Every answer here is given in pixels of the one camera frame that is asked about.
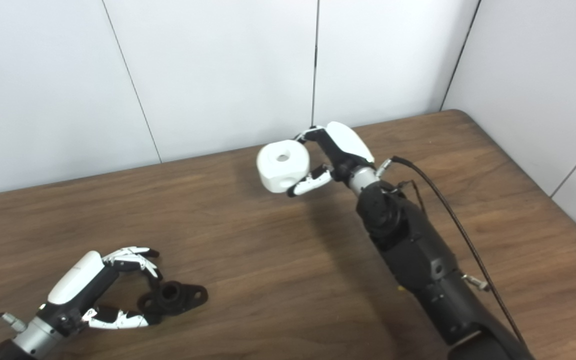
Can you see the black flanged holder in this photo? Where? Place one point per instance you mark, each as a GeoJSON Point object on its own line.
{"type": "Point", "coordinates": [173, 297]}

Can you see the round white plastic piece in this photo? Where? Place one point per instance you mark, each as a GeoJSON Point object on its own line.
{"type": "Point", "coordinates": [280, 170]}

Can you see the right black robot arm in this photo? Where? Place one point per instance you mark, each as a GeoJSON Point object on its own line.
{"type": "Point", "coordinates": [418, 255]}

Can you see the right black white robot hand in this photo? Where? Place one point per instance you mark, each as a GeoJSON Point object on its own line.
{"type": "Point", "coordinates": [348, 145]}

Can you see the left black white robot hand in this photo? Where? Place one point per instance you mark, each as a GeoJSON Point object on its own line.
{"type": "Point", "coordinates": [75, 280]}

